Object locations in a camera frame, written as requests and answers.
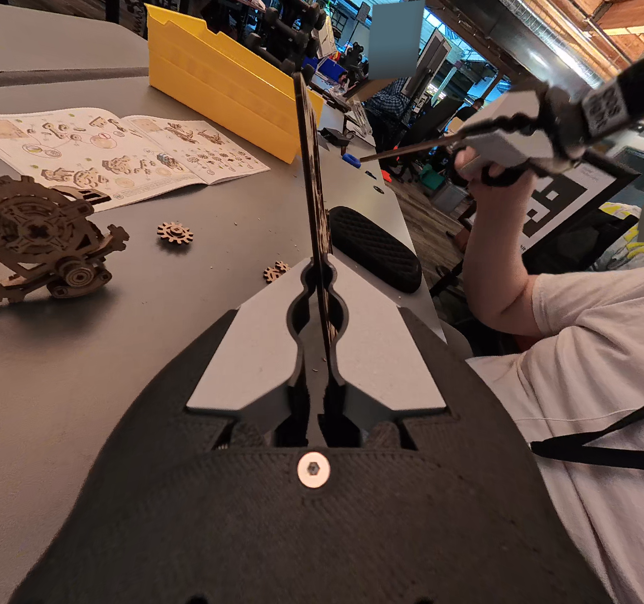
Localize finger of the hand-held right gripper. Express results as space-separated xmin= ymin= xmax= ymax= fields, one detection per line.
xmin=455 ymin=122 xmax=560 ymax=168
xmin=464 ymin=88 xmax=550 ymax=124

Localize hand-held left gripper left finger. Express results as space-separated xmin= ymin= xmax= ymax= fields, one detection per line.
xmin=186 ymin=257 xmax=318 ymax=448

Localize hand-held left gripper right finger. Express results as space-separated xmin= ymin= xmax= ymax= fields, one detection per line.
xmin=324 ymin=254 xmax=447 ymax=448

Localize wooden stick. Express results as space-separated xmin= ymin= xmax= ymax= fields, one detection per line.
xmin=360 ymin=133 xmax=469 ymax=163

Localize small thick wooden gear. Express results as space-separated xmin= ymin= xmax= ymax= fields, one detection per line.
xmin=157 ymin=222 xmax=194 ymax=245

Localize laser-cut wooden parts sheet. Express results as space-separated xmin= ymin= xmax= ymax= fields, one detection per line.
xmin=293 ymin=72 xmax=339 ymax=388

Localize person's right forearm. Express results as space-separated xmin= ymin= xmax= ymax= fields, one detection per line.
xmin=462 ymin=181 xmax=546 ymax=338

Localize partly built wooden model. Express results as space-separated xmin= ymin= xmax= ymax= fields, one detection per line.
xmin=0 ymin=175 xmax=130 ymax=305

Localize person's right hand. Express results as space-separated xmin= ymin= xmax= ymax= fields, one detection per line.
xmin=453 ymin=144 xmax=529 ymax=198

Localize black framed marker sign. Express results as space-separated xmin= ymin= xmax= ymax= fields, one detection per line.
xmin=518 ymin=149 xmax=642 ymax=258

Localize black ribbed wrist rest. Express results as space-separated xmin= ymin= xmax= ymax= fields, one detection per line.
xmin=328 ymin=206 xmax=423 ymax=294

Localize neon yellow patterned cloth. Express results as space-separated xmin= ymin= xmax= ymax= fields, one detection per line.
xmin=596 ymin=202 xmax=644 ymax=270

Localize person's white garment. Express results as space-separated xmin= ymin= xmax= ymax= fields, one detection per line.
xmin=465 ymin=269 xmax=644 ymax=604

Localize open instruction booklet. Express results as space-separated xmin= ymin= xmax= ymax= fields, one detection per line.
xmin=0 ymin=107 xmax=271 ymax=212

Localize black dumbbells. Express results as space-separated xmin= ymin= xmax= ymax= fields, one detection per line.
xmin=247 ymin=0 xmax=328 ymax=79

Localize yellow plastic bin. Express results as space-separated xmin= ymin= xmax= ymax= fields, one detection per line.
xmin=145 ymin=3 xmax=325 ymax=164

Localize silver ventilation duct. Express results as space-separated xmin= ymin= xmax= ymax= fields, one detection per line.
xmin=455 ymin=0 xmax=604 ymax=87

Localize black lanyard strap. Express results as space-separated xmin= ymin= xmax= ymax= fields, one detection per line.
xmin=531 ymin=408 xmax=644 ymax=470

